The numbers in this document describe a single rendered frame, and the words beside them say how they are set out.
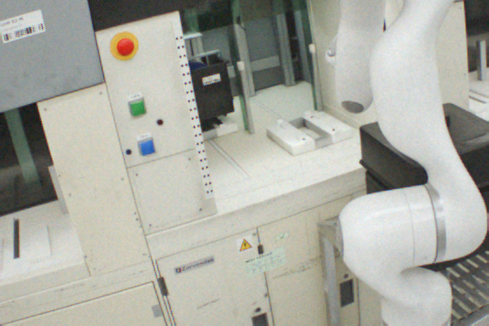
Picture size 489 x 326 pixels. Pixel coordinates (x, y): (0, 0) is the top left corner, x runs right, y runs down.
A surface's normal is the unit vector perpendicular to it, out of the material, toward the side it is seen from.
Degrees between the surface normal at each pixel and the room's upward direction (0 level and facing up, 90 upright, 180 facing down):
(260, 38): 90
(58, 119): 90
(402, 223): 52
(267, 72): 90
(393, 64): 75
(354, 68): 90
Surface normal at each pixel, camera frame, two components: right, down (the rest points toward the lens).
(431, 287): 0.24, -0.73
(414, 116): -0.16, 0.23
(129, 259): 0.35, 0.30
